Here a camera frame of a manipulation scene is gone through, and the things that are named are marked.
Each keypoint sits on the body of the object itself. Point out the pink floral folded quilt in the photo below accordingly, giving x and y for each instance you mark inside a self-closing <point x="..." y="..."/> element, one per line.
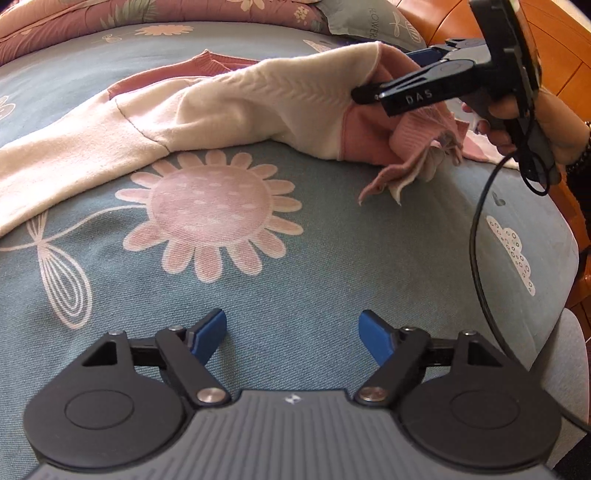
<point x="69" y="27"/>

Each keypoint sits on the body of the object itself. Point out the grey-green floral pillow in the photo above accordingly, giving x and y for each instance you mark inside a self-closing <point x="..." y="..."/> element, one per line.
<point x="364" y="21"/>

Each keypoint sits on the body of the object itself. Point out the person's right forearm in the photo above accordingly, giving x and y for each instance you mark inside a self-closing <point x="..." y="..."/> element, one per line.
<point x="584" y="189"/>

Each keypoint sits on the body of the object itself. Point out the person's right hand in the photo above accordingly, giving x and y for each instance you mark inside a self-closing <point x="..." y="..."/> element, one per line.
<point x="561" y="134"/>

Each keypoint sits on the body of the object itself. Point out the pink and cream knit sweater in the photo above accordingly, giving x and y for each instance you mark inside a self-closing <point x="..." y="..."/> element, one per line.
<point x="207" y="106"/>

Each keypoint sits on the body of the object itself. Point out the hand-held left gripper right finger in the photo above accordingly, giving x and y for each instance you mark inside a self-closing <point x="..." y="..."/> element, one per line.
<point x="376" y="337"/>

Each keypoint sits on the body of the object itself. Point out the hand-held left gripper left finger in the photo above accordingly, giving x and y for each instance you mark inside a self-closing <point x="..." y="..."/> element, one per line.
<point x="207" y="334"/>

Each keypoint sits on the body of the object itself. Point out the wooden bed headboard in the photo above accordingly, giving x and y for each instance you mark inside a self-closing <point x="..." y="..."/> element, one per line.
<point x="563" y="60"/>

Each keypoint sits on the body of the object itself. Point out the grey cloth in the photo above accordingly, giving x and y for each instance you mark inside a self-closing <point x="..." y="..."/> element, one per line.
<point x="568" y="360"/>

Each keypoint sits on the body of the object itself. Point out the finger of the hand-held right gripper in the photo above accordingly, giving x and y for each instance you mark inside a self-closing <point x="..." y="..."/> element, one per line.
<point x="427" y="56"/>
<point x="415" y="94"/>

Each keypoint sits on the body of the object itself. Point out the blue floral bed sheet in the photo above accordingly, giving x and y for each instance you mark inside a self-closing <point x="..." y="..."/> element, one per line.
<point x="323" y="258"/>

